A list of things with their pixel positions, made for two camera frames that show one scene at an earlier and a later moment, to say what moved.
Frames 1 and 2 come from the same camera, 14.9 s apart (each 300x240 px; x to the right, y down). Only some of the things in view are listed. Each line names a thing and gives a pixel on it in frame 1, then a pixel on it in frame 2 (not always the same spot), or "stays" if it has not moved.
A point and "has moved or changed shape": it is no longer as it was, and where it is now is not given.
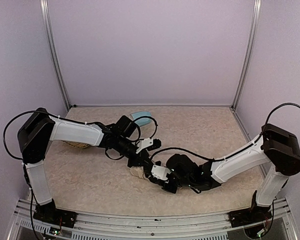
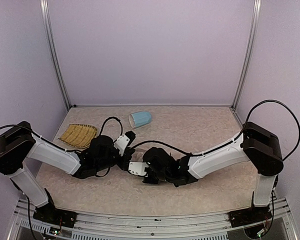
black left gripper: [136, 160] -> [125, 158]
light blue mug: [142, 121] stays
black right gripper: [163, 182] -> [150, 175]
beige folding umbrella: [138, 171] has moved or changed shape
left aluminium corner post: [43, 4] stays
